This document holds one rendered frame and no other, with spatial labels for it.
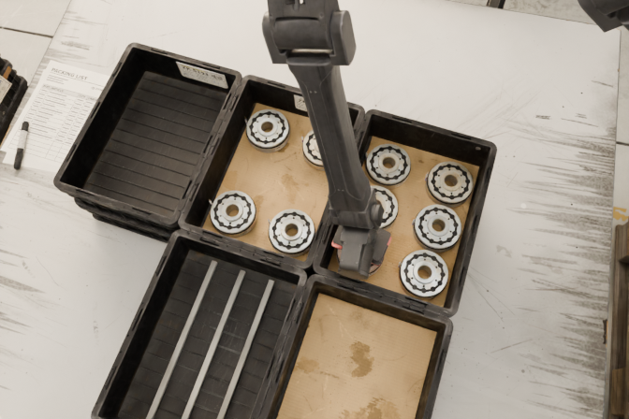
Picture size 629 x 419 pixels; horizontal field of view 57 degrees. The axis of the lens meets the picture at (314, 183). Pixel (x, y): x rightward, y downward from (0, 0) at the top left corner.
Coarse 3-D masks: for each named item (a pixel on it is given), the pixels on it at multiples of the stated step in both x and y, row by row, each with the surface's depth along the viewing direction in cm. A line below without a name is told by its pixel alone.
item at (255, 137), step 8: (256, 112) 138; (264, 112) 138; (272, 112) 138; (280, 112) 138; (256, 120) 138; (280, 120) 138; (248, 128) 137; (256, 128) 137; (280, 128) 136; (288, 128) 137; (248, 136) 136; (256, 136) 136; (272, 136) 136; (280, 136) 136; (256, 144) 135; (264, 144) 135; (272, 144) 135
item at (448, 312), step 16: (368, 112) 130; (384, 112) 130; (432, 128) 128; (480, 144) 126; (480, 192) 122; (480, 208) 120; (320, 256) 117; (464, 256) 116; (320, 272) 116; (336, 272) 116; (464, 272) 115; (368, 288) 116; (384, 288) 114; (416, 304) 113; (432, 304) 113
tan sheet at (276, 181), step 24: (288, 120) 141; (240, 144) 139; (288, 144) 138; (240, 168) 136; (264, 168) 136; (288, 168) 136; (312, 168) 136; (264, 192) 134; (288, 192) 134; (312, 192) 133; (264, 216) 132; (312, 216) 131; (240, 240) 130; (264, 240) 129
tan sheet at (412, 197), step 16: (400, 144) 137; (416, 160) 136; (432, 160) 136; (448, 160) 135; (416, 176) 134; (400, 192) 133; (416, 192) 133; (400, 208) 131; (416, 208) 131; (464, 208) 131; (400, 224) 130; (432, 224) 130; (400, 240) 128; (416, 240) 128; (336, 256) 127; (384, 256) 127; (400, 256) 127; (448, 256) 127; (384, 272) 126; (448, 272) 125; (400, 288) 124
